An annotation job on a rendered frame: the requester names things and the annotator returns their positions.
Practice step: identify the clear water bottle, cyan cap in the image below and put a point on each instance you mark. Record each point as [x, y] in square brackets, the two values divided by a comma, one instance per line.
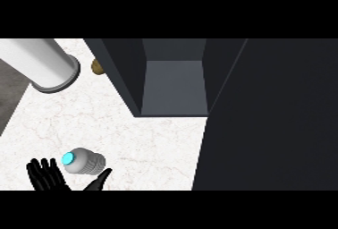
[82, 162]

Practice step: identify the small brown round object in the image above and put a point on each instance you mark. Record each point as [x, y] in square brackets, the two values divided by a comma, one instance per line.
[95, 67]

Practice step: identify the white cylinder with grey rim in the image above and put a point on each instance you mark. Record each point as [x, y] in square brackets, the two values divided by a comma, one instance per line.
[41, 64]

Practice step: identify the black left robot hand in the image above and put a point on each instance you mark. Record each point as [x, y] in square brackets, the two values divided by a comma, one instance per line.
[45, 179]

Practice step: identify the dark grey cabinet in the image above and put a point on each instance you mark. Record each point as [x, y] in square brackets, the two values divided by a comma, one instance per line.
[172, 86]

